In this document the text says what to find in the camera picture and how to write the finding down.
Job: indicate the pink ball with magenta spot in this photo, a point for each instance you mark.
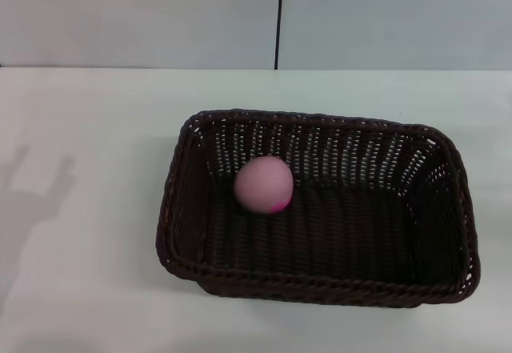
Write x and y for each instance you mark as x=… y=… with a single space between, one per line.
x=262 y=183

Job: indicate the dark brown woven basket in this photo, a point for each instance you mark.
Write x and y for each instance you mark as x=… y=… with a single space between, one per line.
x=340 y=245

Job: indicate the black vertical wall strip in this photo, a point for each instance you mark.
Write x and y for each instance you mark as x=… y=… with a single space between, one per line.
x=278 y=17

